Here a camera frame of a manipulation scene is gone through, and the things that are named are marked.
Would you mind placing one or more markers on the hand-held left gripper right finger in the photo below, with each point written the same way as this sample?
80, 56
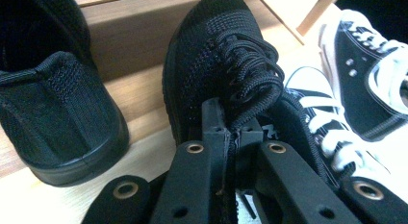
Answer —
251, 134

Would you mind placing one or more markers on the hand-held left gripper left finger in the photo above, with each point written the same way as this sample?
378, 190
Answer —
216, 124

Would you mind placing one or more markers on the black lace-up shoe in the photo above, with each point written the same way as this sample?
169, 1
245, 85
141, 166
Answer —
64, 121
198, 63

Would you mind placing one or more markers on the black and white sneaker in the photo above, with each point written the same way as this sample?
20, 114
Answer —
352, 99
314, 81

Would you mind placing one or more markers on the wooden three-tier shoe rack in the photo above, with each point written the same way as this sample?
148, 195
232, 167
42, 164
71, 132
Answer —
134, 31

